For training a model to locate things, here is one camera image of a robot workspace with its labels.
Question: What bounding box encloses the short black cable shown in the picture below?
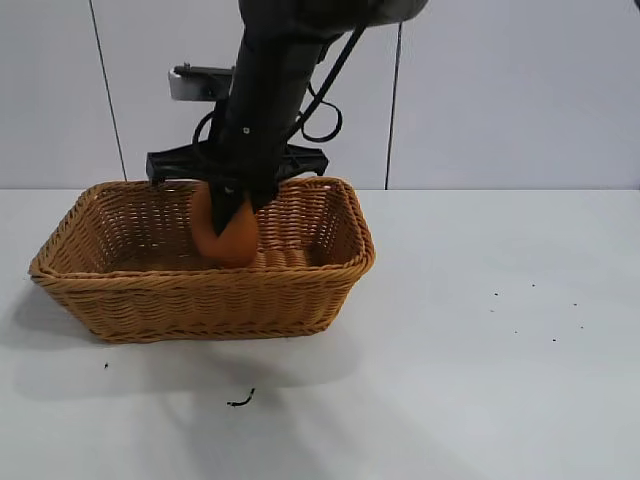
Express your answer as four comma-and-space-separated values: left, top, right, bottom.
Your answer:
191, 111, 217, 147

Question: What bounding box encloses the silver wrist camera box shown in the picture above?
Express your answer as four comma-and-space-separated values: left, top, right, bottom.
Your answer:
167, 63, 236, 102

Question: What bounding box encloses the orange soft toy fruit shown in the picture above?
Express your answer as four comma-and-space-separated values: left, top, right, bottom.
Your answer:
191, 181, 259, 268

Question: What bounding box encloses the black looped cable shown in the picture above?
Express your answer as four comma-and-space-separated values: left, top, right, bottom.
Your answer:
285, 23, 370, 143

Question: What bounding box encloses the woven wicker basket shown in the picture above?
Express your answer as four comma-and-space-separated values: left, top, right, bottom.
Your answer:
28, 176, 376, 345

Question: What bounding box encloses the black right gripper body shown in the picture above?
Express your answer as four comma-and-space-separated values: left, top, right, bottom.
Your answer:
145, 112, 330, 196

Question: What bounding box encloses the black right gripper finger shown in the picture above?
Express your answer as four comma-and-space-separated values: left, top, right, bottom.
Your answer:
208, 180, 252, 238
249, 184, 279, 213

